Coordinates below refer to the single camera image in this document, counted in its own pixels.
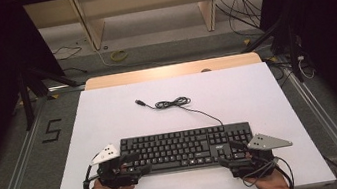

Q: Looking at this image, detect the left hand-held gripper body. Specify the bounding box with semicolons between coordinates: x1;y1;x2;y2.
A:
87;140;145;189

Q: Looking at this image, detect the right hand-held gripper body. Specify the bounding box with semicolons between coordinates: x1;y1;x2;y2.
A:
226;128;298;181

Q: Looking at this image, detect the black keyboard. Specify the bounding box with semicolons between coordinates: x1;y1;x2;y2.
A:
117;119;258;180

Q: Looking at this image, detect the person's right hand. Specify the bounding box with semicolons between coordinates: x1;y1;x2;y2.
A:
243;166;290;189

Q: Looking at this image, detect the white board table cover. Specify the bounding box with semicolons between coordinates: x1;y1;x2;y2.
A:
34;54;337;189

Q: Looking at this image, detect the wooden table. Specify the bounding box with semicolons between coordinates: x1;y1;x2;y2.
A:
82;50;263;92

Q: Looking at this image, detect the yellow tape roll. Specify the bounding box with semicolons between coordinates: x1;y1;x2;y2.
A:
108;48;130;64

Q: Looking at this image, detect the black tripod stand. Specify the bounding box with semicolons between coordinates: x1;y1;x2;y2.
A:
236;11;307;91
14;55;92;132

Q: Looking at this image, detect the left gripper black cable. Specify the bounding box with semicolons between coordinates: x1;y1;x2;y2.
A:
79;163;104;189

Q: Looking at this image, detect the black keyboard cable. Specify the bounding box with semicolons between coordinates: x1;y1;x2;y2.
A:
134;87;225;138

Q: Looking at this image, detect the aluminium floor rail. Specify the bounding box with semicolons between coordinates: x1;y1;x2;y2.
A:
265;47;337;189
0;81;103;189

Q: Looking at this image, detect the thin black floor cable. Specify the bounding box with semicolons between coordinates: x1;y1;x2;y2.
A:
50;43;84;62

